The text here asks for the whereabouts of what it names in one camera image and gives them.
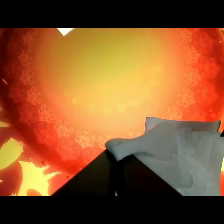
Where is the grey garment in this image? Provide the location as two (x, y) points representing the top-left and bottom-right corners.
(105, 116), (224, 197)

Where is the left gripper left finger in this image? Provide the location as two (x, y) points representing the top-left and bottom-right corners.
(52, 148), (118, 197)

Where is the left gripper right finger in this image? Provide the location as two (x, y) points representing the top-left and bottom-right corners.
(116, 153), (184, 197)

